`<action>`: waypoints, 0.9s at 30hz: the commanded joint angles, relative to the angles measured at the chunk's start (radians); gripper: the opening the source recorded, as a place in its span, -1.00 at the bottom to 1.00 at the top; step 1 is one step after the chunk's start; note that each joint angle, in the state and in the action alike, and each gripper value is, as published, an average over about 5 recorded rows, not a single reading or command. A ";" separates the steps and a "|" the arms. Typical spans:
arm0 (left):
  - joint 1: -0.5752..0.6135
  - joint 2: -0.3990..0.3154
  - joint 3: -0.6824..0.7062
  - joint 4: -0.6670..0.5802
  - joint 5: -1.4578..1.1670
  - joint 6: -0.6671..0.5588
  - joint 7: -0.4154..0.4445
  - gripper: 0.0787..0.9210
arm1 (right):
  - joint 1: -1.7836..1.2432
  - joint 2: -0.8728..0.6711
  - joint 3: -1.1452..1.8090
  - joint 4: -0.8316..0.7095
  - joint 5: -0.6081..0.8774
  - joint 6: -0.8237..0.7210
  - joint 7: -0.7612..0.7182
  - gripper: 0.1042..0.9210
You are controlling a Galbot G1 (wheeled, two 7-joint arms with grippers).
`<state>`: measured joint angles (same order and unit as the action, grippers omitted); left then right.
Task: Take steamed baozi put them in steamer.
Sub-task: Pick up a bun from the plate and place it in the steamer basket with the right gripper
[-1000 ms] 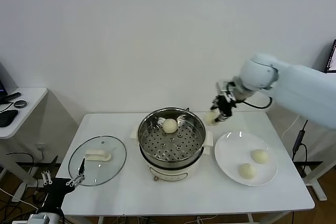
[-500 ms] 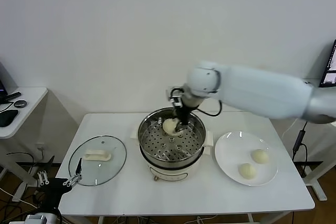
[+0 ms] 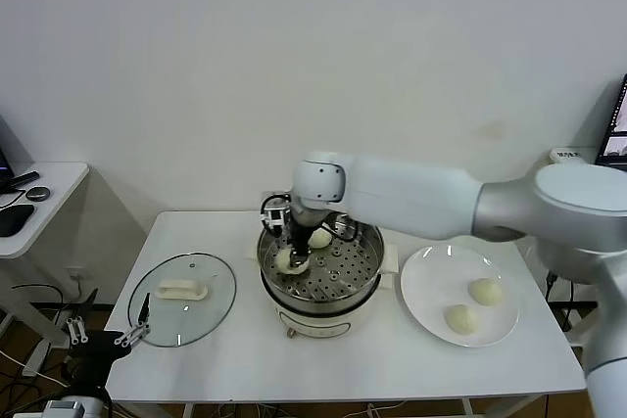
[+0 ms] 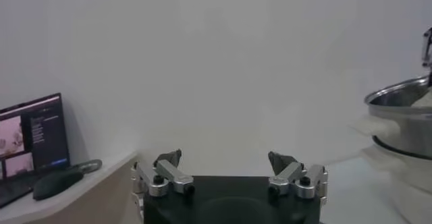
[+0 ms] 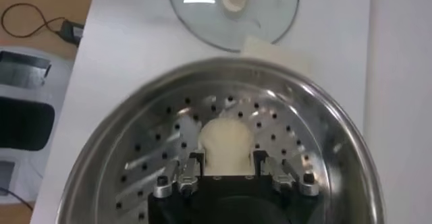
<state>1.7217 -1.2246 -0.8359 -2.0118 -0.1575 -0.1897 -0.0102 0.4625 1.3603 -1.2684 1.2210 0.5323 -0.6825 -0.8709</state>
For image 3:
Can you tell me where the white side desk with laptop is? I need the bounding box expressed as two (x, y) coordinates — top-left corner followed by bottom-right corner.
(544, 146), (597, 355)

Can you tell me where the black cable with power adapter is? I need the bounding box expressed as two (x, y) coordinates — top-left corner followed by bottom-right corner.
(544, 270), (577, 336)

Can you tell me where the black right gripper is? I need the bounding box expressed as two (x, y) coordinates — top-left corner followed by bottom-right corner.
(287, 205), (317, 268)

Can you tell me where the cream electric cooking pot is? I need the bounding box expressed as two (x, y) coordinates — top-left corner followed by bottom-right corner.
(242, 234), (401, 341)

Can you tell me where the white steamed baozi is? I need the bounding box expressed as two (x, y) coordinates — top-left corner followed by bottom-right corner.
(468, 277), (504, 306)
(444, 303), (480, 336)
(274, 247), (311, 276)
(308, 226), (332, 249)

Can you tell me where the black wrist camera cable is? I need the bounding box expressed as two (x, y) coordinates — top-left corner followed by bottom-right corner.
(322, 211), (363, 243)

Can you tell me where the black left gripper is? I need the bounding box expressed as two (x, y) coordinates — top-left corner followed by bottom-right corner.
(66, 287), (153, 390)

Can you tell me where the glass lid with cream handle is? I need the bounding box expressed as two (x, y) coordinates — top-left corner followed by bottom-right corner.
(126, 252), (239, 349)

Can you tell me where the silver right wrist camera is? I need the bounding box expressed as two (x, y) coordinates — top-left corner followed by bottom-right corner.
(259, 191), (291, 238)

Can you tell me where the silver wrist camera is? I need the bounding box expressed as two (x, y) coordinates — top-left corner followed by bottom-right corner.
(259, 191), (291, 238)
(43, 398), (82, 418)

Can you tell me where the white floor cable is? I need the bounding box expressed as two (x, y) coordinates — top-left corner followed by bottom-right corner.
(0, 348), (70, 390)

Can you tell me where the black floor cable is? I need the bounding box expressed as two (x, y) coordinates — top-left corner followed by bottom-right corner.
(12, 283), (68, 314)

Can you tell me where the white round plate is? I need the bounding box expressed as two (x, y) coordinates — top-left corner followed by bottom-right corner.
(399, 244), (520, 348)

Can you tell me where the white wall socket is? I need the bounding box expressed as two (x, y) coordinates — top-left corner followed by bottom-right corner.
(66, 266), (93, 286)

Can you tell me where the black open laptop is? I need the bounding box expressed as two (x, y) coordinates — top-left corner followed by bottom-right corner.
(595, 73), (627, 167)

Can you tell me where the black remote control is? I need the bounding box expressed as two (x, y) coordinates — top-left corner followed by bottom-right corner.
(7, 171), (41, 193)

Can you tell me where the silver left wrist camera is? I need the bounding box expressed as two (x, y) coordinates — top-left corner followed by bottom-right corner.
(43, 398), (82, 418)

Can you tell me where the stainless steel steamer basket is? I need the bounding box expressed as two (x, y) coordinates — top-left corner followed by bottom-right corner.
(258, 211), (386, 314)

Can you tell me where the dark computer monitor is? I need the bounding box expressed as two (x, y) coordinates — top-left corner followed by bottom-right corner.
(0, 113), (17, 195)

